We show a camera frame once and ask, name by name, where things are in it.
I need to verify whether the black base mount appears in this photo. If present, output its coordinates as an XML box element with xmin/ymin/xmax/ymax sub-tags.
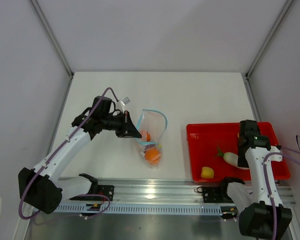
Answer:
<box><xmin>196</xmin><ymin>186</ymin><xmax>233</xmax><ymax>204</ymax></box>
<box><xmin>89</xmin><ymin>185</ymin><xmax>115</xmax><ymax>201</ymax></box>

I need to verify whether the white toy eggplant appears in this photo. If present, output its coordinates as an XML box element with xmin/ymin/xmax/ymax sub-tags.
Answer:
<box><xmin>214</xmin><ymin>147</ymin><xmax>249</xmax><ymax>170</ymax></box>

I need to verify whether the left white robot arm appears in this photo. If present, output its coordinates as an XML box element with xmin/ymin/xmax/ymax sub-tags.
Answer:
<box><xmin>18</xmin><ymin>96</ymin><xmax>142</xmax><ymax>214</ymax></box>

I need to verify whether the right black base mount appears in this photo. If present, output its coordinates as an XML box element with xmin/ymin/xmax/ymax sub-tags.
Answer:
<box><xmin>196</xmin><ymin>186</ymin><xmax>233</xmax><ymax>204</ymax></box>

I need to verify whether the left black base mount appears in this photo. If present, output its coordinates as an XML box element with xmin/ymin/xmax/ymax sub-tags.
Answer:
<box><xmin>89</xmin><ymin>185</ymin><xmax>115</xmax><ymax>201</ymax></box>

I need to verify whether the clear zip top bag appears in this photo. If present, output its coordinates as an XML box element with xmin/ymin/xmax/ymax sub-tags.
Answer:
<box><xmin>135</xmin><ymin>109</ymin><xmax>168</xmax><ymax>169</ymax></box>

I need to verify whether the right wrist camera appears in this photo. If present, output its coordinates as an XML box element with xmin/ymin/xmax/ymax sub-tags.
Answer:
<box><xmin>271</xmin><ymin>145</ymin><xmax>282</xmax><ymax>153</ymax></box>

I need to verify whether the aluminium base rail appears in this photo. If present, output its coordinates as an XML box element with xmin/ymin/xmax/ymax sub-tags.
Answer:
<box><xmin>57</xmin><ymin>177</ymin><xmax>297</xmax><ymax>208</ymax></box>

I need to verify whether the yellow toy pepper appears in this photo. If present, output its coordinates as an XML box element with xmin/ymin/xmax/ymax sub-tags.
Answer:
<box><xmin>200</xmin><ymin>166</ymin><xmax>215</xmax><ymax>179</ymax></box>

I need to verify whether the toy orange fruit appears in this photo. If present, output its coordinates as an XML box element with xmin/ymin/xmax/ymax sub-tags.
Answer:
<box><xmin>144</xmin><ymin>148</ymin><xmax>162</xmax><ymax>165</ymax></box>

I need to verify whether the red plastic tray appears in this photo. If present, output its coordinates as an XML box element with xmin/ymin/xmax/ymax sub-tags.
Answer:
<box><xmin>185</xmin><ymin>121</ymin><xmax>291</xmax><ymax>183</ymax></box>

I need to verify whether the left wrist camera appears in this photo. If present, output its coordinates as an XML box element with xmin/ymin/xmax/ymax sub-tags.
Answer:
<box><xmin>116</xmin><ymin>96</ymin><xmax>131</xmax><ymax>112</ymax></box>

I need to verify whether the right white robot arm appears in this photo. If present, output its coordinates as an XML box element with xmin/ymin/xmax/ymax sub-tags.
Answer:
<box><xmin>218</xmin><ymin>120</ymin><xmax>293</xmax><ymax>240</ymax></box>

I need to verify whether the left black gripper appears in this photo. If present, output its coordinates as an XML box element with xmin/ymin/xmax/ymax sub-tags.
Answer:
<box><xmin>101</xmin><ymin>110</ymin><xmax>142</xmax><ymax>139</ymax></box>

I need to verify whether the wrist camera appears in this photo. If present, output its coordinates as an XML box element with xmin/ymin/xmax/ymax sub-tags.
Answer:
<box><xmin>271</xmin><ymin>145</ymin><xmax>282</xmax><ymax>153</ymax></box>
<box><xmin>116</xmin><ymin>96</ymin><xmax>131</xmax><ymax>112</ymax></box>

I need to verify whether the white slotted cable duct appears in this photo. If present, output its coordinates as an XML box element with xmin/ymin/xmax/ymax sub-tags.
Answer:
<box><xmin>55</xmin><ymin>203</ymin><xmax>223</xmax><ymax>216</ymax></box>

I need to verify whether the orange toy pumpkin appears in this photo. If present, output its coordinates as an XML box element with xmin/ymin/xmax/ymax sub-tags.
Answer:
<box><xmin>141</xmin><ymin>131</ymin><xmax>151</xmax><ymax>142</ymax></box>

